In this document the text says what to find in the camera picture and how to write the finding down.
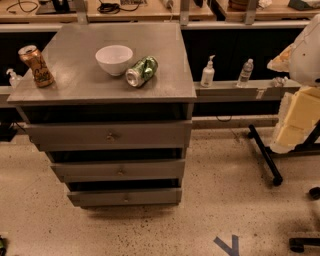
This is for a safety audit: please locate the grey wall ledge shelf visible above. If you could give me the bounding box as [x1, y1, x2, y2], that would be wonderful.
[194, 80, 300, 103]

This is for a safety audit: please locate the crumpled foil wrapper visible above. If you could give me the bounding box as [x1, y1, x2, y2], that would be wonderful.
[272, 77, 289, 87]

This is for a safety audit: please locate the black coiled cable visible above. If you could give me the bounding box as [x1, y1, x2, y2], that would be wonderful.
[96, 1, 142, 15]

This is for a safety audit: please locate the clear water bottle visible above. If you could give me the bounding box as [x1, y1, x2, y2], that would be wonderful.
[236, 58, 254, 88]

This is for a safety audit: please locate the black chair base caster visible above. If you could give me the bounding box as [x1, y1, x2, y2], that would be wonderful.
[289, 237, 320, 253]

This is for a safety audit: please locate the grey drawer cabinet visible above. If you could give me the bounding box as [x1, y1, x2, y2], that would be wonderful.
[8, 23, 196, 193]

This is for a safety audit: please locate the small clear pump bottle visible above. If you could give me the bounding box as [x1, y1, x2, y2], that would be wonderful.
[6, 68, 22, 88]

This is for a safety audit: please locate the white ceramic bowl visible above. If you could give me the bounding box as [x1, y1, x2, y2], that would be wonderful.
[95, 45, 133, 76]

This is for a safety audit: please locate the white pump dispenser bottle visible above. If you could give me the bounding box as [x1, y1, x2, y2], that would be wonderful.
[200, 55, 215, 88]

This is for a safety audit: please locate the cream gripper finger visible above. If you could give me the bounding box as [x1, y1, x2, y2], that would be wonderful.
[267, 44, 293, 72]
[270, 87, 320, 154]

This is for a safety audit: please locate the grey top drawer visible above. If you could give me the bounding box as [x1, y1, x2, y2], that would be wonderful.
[25, 121, 192, 151]

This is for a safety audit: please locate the orange soda can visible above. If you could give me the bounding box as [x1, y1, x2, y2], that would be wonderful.
[18, 45, 54, 88]

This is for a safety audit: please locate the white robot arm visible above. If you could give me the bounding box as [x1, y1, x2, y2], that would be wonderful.
[267, 14, 320, 154]

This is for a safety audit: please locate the crushed green soda can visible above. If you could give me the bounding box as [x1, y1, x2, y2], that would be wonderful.
[125, 56, 158, 88]

